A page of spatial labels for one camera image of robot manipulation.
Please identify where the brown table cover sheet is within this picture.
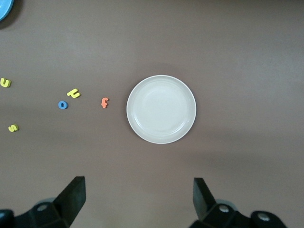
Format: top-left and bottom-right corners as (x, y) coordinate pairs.
(0, 0), (304, 228)

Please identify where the yellow foam letter h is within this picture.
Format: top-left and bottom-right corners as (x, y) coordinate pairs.
(66, 88), (81, 98)

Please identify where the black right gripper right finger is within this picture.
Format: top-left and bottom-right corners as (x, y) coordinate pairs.
(190, 178), (289, 228)

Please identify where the blue plate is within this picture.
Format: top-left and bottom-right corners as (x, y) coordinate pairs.
(0, 0), (14, 21)

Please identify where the beige brown plate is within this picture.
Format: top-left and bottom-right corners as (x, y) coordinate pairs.
(126, 75), (197, 144)

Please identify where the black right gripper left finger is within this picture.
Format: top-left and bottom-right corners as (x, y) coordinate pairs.
(0, 176), (86, 228)

